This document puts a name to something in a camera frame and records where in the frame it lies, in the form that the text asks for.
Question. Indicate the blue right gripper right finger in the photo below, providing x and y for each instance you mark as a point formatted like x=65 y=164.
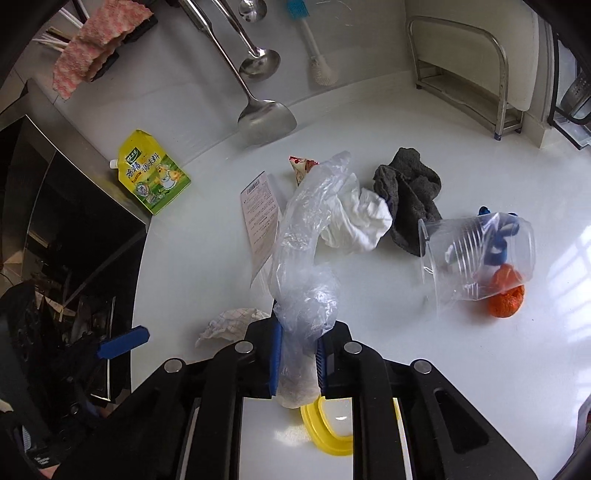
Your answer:
x=321 y=363

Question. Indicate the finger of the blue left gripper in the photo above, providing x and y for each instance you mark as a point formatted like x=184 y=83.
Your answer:
x=122 y=344

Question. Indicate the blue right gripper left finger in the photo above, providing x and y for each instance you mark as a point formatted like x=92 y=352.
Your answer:
x=276 y=337

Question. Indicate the clear plastic bag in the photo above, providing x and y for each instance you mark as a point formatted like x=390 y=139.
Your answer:
x=305 y=294

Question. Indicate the pink paper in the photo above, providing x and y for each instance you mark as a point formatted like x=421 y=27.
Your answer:
x=262 y=208

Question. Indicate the white paper towel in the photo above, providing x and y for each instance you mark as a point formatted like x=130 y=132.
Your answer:
x=360 y=218

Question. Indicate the clear plastic cup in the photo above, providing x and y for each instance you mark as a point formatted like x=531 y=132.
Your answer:
x=460 y=256

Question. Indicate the dark grey rag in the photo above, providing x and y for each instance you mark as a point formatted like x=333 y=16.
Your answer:
x=409 y=189

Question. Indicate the red white snack wrapper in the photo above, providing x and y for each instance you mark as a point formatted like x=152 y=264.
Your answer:
x=301 y=167

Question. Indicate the orange mandarin peel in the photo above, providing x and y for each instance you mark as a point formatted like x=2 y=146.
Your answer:
x=511 y=292

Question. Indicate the yellow green seasoning pouch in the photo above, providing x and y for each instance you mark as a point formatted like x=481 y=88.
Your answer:
x=147 y=172

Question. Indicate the steel spatula turner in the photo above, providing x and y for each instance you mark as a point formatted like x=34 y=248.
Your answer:
x=261 y=121

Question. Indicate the blue white bottle brush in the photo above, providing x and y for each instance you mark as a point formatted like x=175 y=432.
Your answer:
x=321 y=72

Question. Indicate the steel ladle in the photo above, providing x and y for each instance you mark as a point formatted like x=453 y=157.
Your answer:
x=260 y=64

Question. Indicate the steel cutting board rack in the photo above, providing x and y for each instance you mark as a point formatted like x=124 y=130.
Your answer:
x=492 y=111

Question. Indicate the pink dish cloth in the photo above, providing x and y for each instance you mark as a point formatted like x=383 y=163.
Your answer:
x=97 y=39

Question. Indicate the white cutting board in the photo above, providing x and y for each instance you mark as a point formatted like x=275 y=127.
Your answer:
x=473 y=56

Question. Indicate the steel small spoon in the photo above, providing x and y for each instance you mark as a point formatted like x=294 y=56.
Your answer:
x=252 y=11

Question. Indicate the black dish rack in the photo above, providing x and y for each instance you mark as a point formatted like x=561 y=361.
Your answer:
x=570 y=101

